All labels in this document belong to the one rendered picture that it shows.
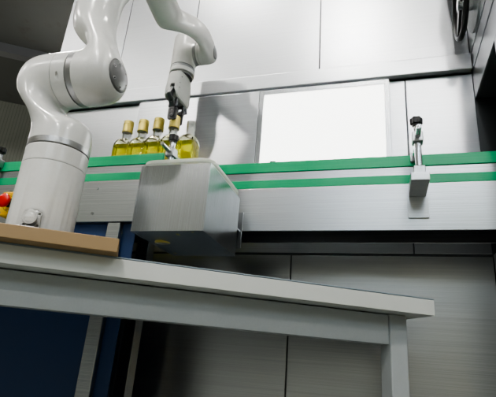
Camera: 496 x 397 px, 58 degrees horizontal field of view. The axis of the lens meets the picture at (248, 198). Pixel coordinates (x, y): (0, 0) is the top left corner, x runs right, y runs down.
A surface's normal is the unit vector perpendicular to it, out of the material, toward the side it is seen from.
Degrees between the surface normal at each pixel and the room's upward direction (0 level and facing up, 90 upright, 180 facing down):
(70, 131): 89
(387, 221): 90
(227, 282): 90
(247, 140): 90
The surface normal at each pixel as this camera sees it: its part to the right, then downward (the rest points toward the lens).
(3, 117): 0.28, -0.32
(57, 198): 0.69, -0.20
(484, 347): -0.27, -0.36
